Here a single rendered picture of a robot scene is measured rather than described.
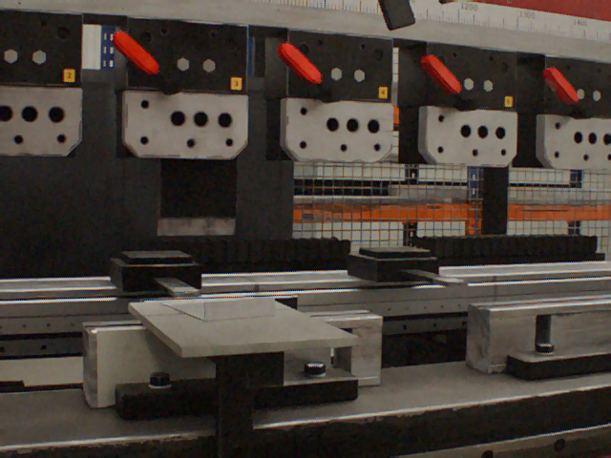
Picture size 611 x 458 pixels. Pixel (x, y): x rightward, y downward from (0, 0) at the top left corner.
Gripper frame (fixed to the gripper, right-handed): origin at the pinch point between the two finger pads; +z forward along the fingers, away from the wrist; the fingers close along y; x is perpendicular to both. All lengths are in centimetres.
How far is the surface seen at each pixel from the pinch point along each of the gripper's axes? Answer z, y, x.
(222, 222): 14.8, -35.8, -13.9
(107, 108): -9, -84, -12
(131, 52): -7.2, -25.9, -20.8
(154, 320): 21.3, -23.6, -28.9
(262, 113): 0, -84, 16
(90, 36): -97, -440, 76
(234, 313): 23.6, -21.4, -20.8
